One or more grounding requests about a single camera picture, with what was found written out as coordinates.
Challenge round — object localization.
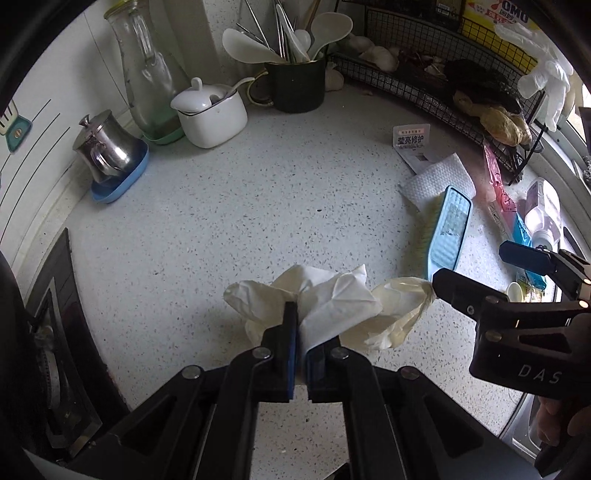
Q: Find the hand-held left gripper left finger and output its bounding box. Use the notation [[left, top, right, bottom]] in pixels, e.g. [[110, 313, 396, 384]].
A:
[[69, 301, 300, 480]]

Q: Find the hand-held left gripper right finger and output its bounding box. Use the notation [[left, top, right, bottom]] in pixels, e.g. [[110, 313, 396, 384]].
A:
[[305, 336, 546, 480]]

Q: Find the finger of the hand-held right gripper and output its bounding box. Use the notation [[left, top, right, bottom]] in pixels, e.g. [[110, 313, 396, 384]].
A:
[[431, 268, 514, 325], [499, 240, 591, 302]]

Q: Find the cream latex glove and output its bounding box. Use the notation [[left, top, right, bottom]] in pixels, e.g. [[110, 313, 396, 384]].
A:
[[224, 276, 435, 352]]

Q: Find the white tissue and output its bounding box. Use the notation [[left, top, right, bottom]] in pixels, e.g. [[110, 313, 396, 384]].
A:
[[273, 264, 384, 356]]

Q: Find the pink and blue plastic wrapper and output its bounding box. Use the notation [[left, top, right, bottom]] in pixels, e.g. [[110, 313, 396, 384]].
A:
[[482, 144, 548, 289]]

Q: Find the person's right hand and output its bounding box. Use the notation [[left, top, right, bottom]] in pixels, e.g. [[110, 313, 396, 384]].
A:
[[536, 396, 591, 446]]

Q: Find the small clear plastic bottle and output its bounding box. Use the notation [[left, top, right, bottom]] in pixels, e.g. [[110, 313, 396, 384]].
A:
[[525, 178, 563, 252]]

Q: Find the blue scrubbing brush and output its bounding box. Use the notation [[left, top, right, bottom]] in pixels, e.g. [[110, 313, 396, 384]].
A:
[[413, 186, 472, 281]]

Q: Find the stainless steel sink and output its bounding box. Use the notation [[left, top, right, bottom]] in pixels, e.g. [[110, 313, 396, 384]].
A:
[[501, 392, 555, 450]]

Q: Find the white paper towel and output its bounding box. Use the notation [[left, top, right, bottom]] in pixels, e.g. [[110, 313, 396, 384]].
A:
[[399, 154, 476, 210]]

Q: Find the ginger root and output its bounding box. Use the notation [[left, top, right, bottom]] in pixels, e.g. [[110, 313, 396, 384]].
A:
[[453, 90, 533, 147]]

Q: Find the white printed sachet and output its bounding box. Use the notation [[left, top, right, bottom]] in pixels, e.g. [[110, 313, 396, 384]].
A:
[[392, 124, 439, 174]]

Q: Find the clear plastic glove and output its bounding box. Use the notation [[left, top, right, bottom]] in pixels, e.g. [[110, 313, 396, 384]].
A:
[[494, 23, 575, 132]]

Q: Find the black cloth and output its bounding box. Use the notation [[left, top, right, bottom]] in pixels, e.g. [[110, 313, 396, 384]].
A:
[[444, 59, 522, 114]]

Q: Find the blue saucer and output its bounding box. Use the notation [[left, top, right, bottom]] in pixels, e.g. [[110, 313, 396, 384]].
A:
[[90, 138, 151, 204]]

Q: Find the garlic bulb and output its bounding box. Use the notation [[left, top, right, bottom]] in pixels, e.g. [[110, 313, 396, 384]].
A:
[[346, 33, 376, 54], [360, 46, 399, 72], [325, 62, 346, 92]]

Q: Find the black gas stove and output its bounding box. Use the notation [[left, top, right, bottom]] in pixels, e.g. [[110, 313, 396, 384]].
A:
[[23, 228, 132, 462]]

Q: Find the white ceramic jar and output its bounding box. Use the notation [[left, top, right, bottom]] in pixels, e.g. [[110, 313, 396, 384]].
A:
[[171, 77, 256, 149]]

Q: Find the green saucer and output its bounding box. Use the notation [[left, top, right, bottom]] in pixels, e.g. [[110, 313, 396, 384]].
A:
[[141, 124, 186, 146]]

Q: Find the dark sauce bottle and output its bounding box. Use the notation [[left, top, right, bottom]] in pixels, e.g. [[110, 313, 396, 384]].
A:
[[431, 0, 465, 19]]

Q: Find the dark green mug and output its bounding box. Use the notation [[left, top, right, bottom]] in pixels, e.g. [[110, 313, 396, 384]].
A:
[[247, 58, 328, 114]]

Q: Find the small stainless steel pot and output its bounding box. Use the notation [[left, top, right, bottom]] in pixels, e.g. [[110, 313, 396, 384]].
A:
[[73, 110, 141, 183]]

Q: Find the white rice paddle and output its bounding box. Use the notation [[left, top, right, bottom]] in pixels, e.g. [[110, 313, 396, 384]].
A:
[[276, 4, 312, 63], [307, 11, 354, 60], [222, 28, 284, 64]]

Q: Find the glass jar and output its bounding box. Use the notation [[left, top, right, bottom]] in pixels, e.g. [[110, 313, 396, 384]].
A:
[[104, 0, 188, 145]]

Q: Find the bundle of metal chopsticks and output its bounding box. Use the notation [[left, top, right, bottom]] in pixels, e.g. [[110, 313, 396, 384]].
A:
[[235, 0, 324, 63]]

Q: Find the window frame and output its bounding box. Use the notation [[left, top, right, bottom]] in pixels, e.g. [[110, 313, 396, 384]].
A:
[[554, 69, 591, 241]]

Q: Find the black wire rack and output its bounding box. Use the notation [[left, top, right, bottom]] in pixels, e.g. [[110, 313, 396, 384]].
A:
[[325, 0, 555, 185]]

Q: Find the kitchen wall sticker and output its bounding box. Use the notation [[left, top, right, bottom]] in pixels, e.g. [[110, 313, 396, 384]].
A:
[[0, 97, 54, 241]]

